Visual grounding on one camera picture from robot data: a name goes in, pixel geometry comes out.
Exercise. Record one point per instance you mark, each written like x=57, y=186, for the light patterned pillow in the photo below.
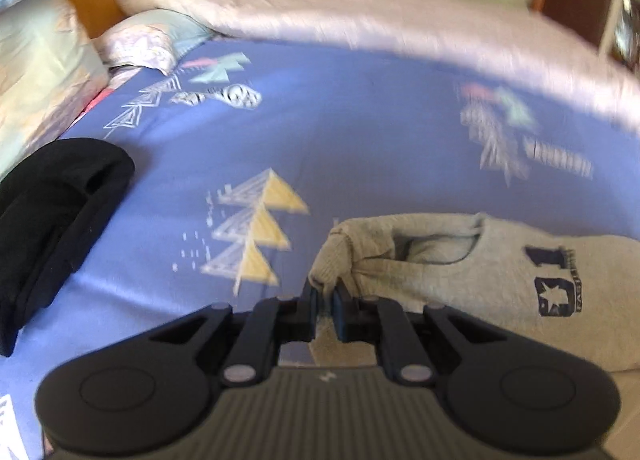
x=155, y=39

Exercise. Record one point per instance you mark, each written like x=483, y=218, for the white pink quilt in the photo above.
x=518, y=46

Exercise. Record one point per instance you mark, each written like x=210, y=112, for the black folded garment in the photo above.
x=54, y=206

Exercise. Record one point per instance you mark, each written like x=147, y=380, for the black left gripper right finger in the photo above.
x=505, y=390

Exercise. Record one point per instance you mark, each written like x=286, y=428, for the pastel folded blanket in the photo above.
x=50, y=71

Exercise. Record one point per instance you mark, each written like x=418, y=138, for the blue patterned bed sheet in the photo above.
x=250, y=152

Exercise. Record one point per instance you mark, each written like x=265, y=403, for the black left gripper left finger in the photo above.
x=150, y=390

